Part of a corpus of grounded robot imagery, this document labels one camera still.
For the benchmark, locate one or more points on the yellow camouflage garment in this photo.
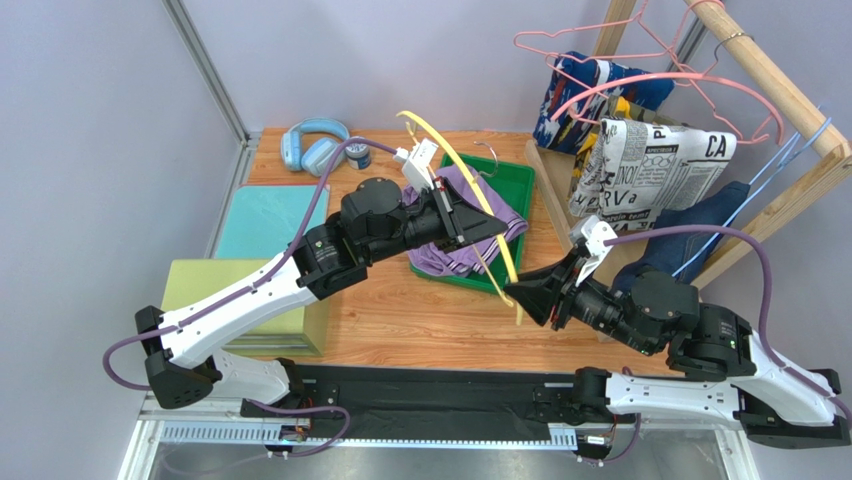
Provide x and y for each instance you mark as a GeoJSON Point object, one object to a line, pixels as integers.
{"type": "Point", "coordinates": [619, 108]}

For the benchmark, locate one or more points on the thin pink wire hanger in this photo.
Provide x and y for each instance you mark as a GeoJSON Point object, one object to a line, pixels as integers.
{"type": "Point", "coordinates": [573, 72]}

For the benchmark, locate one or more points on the yellow clothes hanger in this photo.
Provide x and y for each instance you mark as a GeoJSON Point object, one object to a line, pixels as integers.
{"type": "Point", "coordinates": [413, 122]}

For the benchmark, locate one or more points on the wooden clothes rack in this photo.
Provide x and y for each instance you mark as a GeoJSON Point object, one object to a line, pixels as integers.
{"type": "Point", "coordinates": [781, 96]}

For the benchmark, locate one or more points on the olive green box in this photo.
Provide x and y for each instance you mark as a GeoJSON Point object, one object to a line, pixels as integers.
{"type": "Point", "coordinates": [298, 332]}

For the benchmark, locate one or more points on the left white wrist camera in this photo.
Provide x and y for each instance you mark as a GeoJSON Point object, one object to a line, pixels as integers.
{"type": "Point", "coordinates": [416, 164]}

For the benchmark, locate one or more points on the blue wire hanger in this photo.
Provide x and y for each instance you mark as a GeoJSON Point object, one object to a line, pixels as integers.
{"type": "Point", "coordinates": [785, 155]}

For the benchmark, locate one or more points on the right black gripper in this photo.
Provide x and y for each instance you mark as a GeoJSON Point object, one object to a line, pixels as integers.
{"type": "Point", "coordinates": [565, 292]}

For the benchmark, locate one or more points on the green plastic tray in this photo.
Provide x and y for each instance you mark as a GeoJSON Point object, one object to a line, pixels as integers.
{"type": "Point", "coordinates": [508, 188]}

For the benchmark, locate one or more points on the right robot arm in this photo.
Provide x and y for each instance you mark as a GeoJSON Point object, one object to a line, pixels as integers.
{"type": "Point", "coordinates": [721, 371]}

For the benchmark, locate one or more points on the newspaper print garment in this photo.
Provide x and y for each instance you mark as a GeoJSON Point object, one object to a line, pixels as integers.
{"type": "Point", "coordinates": [636, 170]}

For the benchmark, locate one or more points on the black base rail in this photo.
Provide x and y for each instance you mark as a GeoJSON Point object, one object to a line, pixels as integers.
{"type": "Point", "coordinates": [453, 405]}

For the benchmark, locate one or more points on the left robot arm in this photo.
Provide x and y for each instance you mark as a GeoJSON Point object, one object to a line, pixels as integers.
{"type": "Point", "coordinates": [186, 360]}

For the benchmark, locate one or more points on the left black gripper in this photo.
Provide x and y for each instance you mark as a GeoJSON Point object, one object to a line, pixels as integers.
{"type": "Point", "coordinates": [466, 223]}

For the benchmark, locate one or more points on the dark blue denim garment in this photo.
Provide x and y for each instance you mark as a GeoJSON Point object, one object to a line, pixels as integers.
{"type": "Point", "coordinates": [683, 255]}

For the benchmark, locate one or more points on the thick pink hanger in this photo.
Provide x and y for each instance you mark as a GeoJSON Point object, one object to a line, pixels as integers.
{"type": "Point", "coordinates": [692, 80]}

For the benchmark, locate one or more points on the small blue white jar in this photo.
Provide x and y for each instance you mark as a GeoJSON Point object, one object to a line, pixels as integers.
{"type": "Point", "coordinates": [358, 154]}

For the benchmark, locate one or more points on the light blue headphones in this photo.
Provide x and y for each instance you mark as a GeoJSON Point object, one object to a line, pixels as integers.
{"type": "Point", "coordinates": [315, 158]}

